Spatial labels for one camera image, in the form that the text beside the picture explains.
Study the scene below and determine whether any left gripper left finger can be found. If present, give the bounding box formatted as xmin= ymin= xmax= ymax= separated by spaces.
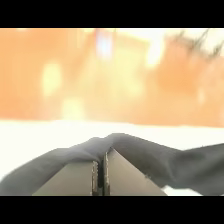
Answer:
xmin=32 ymin=159 xmax=100 ymax=197

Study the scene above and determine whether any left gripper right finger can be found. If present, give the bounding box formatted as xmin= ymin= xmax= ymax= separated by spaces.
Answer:
xmin=102 ymin=147 xmax=168 ymax=197

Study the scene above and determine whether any black garment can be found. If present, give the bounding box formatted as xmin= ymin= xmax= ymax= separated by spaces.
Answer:
xmin=0 ymin=132 xmax=224 ymax=197

